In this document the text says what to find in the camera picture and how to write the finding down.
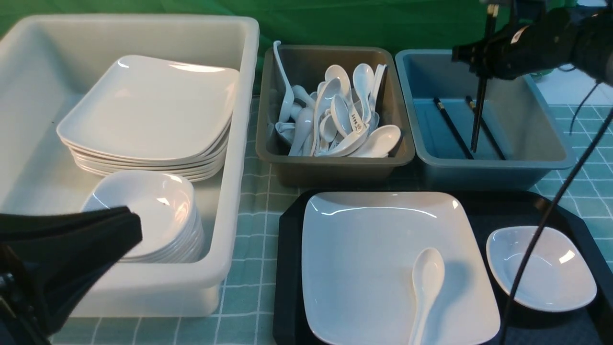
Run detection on stack of white square plates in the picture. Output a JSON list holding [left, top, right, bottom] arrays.
[[57, 55, 239, 183]]

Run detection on black chopstick gold band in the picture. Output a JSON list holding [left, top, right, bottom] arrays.
[[471, 4, 499, 153]]

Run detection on pile of white soup spoons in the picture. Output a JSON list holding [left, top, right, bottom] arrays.
[[272, 41, 402, 159]]

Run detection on black chopstick in bin right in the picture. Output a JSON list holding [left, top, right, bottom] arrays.
[[465, 95, 506, 160]]

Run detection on stack of white small bowls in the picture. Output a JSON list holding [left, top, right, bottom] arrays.
[[81, 170, 205, 264]]

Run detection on black serving tray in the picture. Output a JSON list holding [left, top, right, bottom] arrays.
[[272, 190, 613, 345]]

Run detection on green checked tablecloth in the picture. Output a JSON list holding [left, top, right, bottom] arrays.
[[51, 100, 612, 345]]

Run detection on black chopstick in bin left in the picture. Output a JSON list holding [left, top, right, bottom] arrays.
[[433, 97, 474, 160]]

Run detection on small white sauce bowl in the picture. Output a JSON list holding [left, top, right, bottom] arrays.
[[486, 226, 598, 312]]

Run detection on white soup spoon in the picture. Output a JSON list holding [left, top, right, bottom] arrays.
[[408, 247, 446, 345]]

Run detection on blue-grey plastic bin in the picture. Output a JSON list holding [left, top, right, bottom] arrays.
[[396, 49, 576, 190]]

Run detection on large white plastic tub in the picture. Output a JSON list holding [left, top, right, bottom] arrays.
[[0, 13, 259, 318]]

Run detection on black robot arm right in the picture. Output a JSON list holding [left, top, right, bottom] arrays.
[[484, 6, 613, 85]]

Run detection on grey-brown plastic bin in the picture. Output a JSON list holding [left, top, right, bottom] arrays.
[[255, 45, 416, 188]]

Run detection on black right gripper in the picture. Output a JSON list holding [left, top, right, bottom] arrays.
[[452, 7, 582, 80]]

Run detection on white square rice plate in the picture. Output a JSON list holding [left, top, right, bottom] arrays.
[[301, 192, 500, 345]]

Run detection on green backdrop cloth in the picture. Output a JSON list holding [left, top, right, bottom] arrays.
[[0, 0, 486, 58]]

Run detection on black chopstick in bin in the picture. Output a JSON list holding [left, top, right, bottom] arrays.
[[465, 95, 506, 160], [433, 97, 474, 160]]

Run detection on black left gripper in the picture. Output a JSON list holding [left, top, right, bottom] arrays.
[[0, 206, 143, 345]]

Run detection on black cable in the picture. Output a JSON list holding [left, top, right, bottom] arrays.
[[498, 81, 613, 345]]

